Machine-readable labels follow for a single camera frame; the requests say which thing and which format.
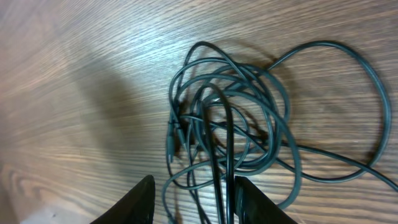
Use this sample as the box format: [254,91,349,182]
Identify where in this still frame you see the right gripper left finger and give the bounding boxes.
[91,175,155,224]

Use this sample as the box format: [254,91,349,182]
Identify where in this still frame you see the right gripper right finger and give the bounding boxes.
[234,176,297,224]

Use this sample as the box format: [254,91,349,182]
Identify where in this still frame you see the thick black USB cable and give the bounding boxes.
[161,40,392,224]

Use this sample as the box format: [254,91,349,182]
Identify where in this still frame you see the thin black cable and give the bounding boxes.
[166,41,398,224]

